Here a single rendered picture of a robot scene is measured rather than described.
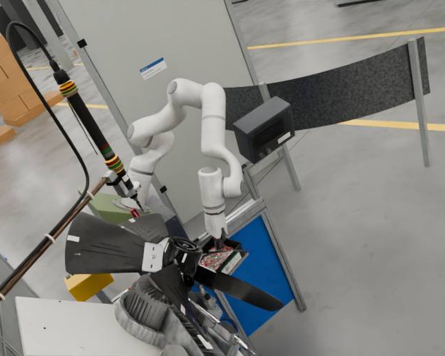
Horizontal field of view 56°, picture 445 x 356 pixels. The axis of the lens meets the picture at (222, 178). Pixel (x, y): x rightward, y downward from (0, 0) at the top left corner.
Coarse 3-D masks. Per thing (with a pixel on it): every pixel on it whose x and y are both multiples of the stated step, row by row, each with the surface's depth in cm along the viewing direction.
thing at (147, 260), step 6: (150, 246) 130; (156, 246) 131; (144, 252) 129; (150, 252) 130; (156, 252) 130; (162, 252) 131; (144, 258) 128; (150, 258) 129; (156, 258) 130; (144, 264) 127; (150, 264) 128; (156, 264) 129; (144, 270) 126; (150, 270) 127; (156, 270) 128
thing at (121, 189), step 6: (108, 174) 120; (114, 174) 121; (108, 180) 120; (114, 180) 121; (120, 180) 122; (114, 186) 124; (120, 186) 123; (138, 186) 127; (120, 192) 124; (126, 192) 125; (132, 192) 125
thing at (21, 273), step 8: (104, 184) 119; (96, 192) 116; (88, 200) 113; (80, 208) 110; (72, 216) 108; (64, 224) 106; (56, 232) 104; (48, 240) 102; (40, 248) 100; (32, 256) 98; (32, 264) 98; (24, 272) 96; (16, 280) 94; (8, 288) 92
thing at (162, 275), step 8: (176, 264) 121; (160, 272) 105; (168, 272) 109; (176, 272) 116; (160, 280) 102; (168, 280) 105; (176, 280) 111; (160, 288) 99; (168, 288) 102; (176, 288) 106; (184, 288) 115; (168, 296) 99; (176, 296) 103; (184, 296) 109; (176, 304) 99; (184, 304) 105; (192, 312) 109; (192, 320) 102; (200, 328) 105
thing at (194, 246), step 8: (168, 240) 132; (176, 240) 136; (184, 240) 138; (168, 248) 130; (176, 248) 128; (184, 248) 130; (192, 248) 133; (200, 248) 135; (168, 256) 129; (176, 256) 128; (192, 256) 129; (200, 256) 131; (168, 264) 129; (184, 264) 128; (192, 264) 130; (184, 272) 129; (192, 272) 131; (184, 280) 132; (192, 280) 136
